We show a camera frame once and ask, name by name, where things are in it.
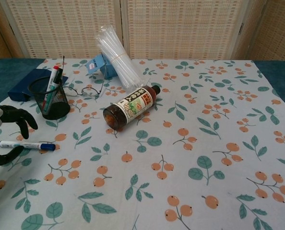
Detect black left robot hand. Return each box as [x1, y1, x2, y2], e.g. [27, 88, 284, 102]
[0, 104, 38, 166]

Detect blue cap marker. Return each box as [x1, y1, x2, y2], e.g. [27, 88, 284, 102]
[0, 140, 56, 152]

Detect white marker with black cap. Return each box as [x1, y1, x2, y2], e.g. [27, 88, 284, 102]
[45, 68, 63, 113]

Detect black mesh pen holder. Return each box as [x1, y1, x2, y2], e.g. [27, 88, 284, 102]
[28, 76, 71, 120]

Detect red cap marker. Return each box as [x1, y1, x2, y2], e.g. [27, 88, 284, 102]
[43, 65, 59, 113]

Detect dark blue glasses case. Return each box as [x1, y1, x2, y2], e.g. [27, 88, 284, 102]
[7, 68, 69, 102]

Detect light blue cardboard box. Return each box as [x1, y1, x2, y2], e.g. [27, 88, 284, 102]
[85, 54, 119, 79]

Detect woven folding screen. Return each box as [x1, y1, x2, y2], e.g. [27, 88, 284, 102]
[0, 0, 285, 60]

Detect brown sauce bottle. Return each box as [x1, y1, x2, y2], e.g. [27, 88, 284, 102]
[103, 85, 161, 131]

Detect pack of clear straws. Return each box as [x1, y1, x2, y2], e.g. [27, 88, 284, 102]
[96, 26, 145, 89]

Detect floral print tablecloth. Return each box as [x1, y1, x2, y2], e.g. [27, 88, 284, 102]
[0, 58, 285, 230]

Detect thin wire-frame eyeglasses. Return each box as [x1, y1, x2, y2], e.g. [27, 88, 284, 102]
[60, 55, 108, 98]

